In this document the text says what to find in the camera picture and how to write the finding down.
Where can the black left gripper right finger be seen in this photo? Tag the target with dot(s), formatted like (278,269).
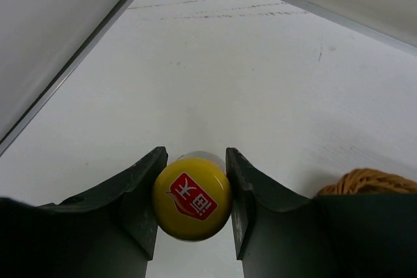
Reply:
(279,233)

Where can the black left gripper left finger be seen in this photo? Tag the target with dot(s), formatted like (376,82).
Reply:
(107,231)

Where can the woven wicker divided basket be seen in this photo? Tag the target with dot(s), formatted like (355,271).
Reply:
(369,181)

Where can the jar with yellow red lid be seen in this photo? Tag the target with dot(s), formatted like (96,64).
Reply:
(192,197)

